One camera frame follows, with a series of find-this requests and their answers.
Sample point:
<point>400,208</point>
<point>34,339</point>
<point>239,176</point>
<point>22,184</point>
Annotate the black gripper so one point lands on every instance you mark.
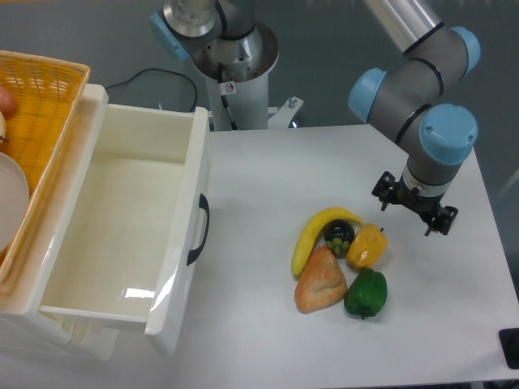
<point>439,219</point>

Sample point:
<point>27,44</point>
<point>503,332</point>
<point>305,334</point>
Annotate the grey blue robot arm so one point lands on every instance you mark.
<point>399,103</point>

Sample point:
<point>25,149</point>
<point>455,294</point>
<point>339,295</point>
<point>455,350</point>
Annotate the yellow bell pepper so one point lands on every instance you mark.
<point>367,247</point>

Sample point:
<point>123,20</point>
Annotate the dark eggplant with green stem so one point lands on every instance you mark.
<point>338,236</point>

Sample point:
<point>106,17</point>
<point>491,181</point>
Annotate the green bell pepper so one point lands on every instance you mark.
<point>367,295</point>

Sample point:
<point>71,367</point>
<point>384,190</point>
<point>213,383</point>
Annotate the yellow banana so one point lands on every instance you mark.
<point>310,234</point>

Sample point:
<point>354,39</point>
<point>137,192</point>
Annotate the triangular bread piece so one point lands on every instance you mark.
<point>321,284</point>

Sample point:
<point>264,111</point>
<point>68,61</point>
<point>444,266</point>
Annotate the black table corner device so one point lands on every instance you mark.
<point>509,339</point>

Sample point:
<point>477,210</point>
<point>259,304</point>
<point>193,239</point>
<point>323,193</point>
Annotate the white open drawer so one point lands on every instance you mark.
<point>123,261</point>

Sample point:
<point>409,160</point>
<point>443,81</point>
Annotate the orange woven basket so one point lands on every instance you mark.
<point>47,92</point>

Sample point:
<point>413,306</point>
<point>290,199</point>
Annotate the white drawer cabinet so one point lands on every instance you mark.
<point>28,321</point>

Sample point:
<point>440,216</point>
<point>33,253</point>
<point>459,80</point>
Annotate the white plate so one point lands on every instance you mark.
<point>14,199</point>

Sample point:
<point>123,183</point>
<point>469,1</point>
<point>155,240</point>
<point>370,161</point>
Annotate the reddish fruit in basket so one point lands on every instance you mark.
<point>8,105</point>

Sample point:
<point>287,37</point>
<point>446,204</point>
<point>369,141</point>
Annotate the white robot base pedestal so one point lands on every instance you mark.
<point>236,73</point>

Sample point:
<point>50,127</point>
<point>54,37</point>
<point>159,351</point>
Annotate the black drawer handle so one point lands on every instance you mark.
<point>194,253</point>

